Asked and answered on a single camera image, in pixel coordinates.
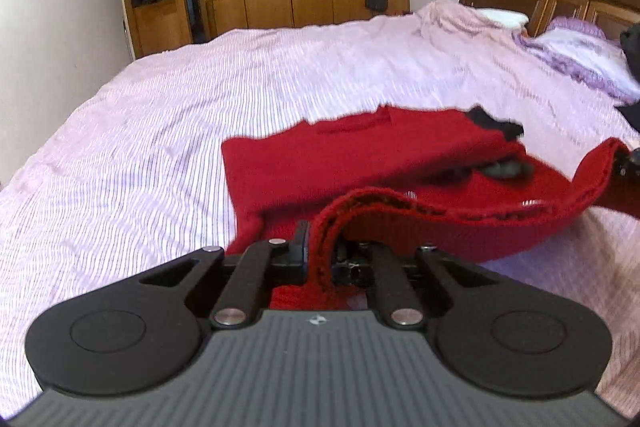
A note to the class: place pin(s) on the white pillow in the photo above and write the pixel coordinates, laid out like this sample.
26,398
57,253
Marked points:
505,18

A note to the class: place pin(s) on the black bag by wardrobe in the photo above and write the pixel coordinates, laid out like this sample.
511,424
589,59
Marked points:
377,6

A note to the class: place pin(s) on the red knitted garment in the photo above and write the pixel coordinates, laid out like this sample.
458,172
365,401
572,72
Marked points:
461,180

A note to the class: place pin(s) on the pink checked bed sheet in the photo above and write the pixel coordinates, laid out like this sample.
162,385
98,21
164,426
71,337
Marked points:
135,177

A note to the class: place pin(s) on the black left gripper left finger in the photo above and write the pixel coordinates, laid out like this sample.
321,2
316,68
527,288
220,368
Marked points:
140,332

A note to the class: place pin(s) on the purple ruffled pillow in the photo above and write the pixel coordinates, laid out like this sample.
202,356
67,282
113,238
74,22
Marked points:
581,51

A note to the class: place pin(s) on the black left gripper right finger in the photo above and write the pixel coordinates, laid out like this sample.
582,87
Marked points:
499,334

